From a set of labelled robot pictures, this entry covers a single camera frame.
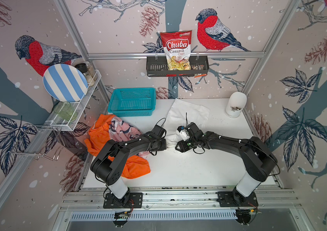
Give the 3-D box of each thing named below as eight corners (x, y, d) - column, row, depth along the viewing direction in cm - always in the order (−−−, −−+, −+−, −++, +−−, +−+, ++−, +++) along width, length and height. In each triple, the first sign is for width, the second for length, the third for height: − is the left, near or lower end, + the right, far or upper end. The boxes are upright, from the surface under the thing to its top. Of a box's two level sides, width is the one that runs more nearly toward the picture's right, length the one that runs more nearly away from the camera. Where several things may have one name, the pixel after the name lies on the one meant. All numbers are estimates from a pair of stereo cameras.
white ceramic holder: (226, 119, 110) (233, 105, 97) (222, 106, 119) (228, 91, 106) (241, 119, 110) (250, 105, 97) (235, 106, 119) (243, 91, 106)
